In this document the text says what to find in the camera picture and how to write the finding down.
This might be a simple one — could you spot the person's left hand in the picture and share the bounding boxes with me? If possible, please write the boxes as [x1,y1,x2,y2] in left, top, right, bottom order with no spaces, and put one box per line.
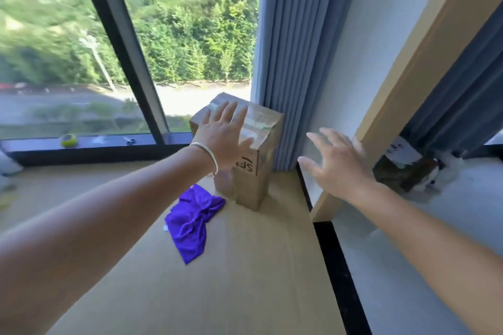
[191,101,254,173]

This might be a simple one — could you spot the beige open doorway frame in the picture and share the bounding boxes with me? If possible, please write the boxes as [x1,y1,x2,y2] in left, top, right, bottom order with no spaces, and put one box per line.
[310,0,503,224]

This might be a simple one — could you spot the clear plastic bag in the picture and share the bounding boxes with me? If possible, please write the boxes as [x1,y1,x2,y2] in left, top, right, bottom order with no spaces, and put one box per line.
[416,150,466,194]

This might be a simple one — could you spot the dark framed window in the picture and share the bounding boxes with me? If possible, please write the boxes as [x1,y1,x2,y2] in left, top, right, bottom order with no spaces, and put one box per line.
[0,0,262,166]

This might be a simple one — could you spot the blue grey curtain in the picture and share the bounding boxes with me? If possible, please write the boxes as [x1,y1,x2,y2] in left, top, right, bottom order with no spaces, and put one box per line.
[259,0,366,173]

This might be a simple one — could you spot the small open cardboard box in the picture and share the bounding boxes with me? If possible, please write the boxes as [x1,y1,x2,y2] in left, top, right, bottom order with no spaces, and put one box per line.
[373,154,439,192]

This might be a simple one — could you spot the silver bracelet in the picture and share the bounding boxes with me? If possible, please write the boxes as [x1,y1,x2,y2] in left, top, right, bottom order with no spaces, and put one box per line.
[189,142,219,177]

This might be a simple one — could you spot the brown cardboard box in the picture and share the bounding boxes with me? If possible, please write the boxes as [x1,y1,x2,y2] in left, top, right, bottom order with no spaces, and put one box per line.
[190,92,285,212]

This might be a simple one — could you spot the person's left forearm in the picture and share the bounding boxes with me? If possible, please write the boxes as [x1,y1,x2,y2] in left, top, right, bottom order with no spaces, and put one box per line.
[0,146,217,335]

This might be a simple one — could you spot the dark blue room curtain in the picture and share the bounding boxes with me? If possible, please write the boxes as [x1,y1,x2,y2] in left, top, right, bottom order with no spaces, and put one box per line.
[400,1,503,159]

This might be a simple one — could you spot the white printed paper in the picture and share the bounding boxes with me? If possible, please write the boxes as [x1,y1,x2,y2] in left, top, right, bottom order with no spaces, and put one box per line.
[385,136,423,166]

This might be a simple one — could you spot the white sheer curtain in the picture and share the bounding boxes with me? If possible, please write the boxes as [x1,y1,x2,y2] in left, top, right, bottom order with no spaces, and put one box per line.
[250,0,272,104]
[0,150,24,176]

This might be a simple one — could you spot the person's right forearm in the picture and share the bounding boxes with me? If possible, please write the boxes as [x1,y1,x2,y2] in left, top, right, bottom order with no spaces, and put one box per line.
[349,183,503,335]

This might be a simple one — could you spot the person's right hand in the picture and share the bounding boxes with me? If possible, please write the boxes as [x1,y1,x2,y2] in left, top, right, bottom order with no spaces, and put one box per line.
[297,128,380,204]

